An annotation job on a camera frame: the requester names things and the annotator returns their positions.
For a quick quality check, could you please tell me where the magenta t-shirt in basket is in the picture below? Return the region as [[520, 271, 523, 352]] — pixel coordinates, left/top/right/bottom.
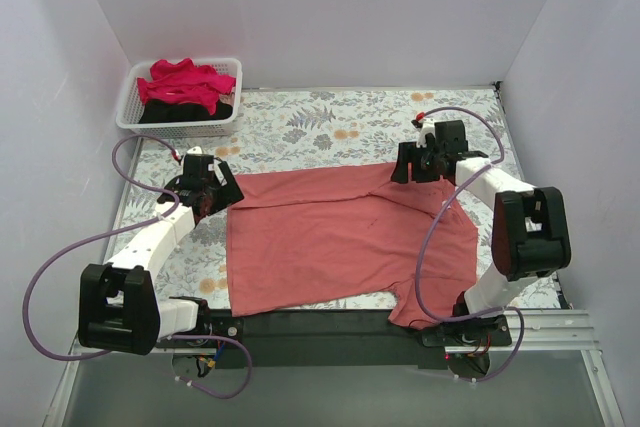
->
[[136, 58, 236, 113]]

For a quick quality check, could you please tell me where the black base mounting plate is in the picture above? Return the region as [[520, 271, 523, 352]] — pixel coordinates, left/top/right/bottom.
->
[[153, 307, 513, 372]]

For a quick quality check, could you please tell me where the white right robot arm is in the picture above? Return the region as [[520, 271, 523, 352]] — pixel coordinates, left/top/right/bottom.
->
[[391, 114, 571, 323]]

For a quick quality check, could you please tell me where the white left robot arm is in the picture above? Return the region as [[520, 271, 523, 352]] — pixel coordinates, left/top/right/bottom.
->
[[78, 150, 244, 355]]

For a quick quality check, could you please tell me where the black t-shirt in basket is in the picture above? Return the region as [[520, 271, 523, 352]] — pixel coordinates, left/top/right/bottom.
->
[[139, 100, 233, 124]]

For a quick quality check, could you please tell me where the white plastic laundry basket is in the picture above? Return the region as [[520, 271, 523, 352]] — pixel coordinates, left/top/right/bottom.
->
[[116, 58, 243, 138]]

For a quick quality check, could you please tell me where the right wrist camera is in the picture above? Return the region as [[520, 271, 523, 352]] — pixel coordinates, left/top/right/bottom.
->
[[411, 112, 435, 148]]

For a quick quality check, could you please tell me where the aluminium frame rail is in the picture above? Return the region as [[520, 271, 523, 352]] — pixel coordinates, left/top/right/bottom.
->
[[69, 310, 601, 354]]

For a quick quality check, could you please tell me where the salmon pink t-shirt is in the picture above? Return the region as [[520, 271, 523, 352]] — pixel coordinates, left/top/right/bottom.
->
[[226, 164, 478, 328]]

